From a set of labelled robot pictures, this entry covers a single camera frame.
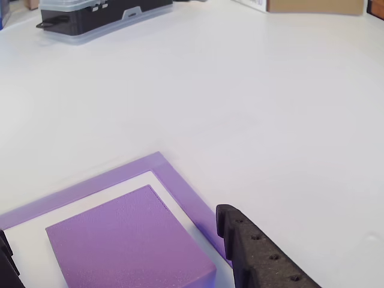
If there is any brown cardboard box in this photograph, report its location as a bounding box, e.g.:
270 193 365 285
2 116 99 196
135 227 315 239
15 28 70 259
230 0 365 16

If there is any dark brown object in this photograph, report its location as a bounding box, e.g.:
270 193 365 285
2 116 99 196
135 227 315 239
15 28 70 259
367 0 384 19

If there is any purple square frame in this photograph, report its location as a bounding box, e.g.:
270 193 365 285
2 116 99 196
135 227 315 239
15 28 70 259
0 151 233 268

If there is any grey flat device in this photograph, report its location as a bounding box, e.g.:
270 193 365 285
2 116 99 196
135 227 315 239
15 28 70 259
35 0 174 46

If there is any blue box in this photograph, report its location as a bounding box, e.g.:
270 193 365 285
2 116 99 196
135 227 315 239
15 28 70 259
0 0 13 31

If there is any purple square block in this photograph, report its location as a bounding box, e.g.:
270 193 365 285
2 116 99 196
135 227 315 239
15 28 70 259
44 184 217 288

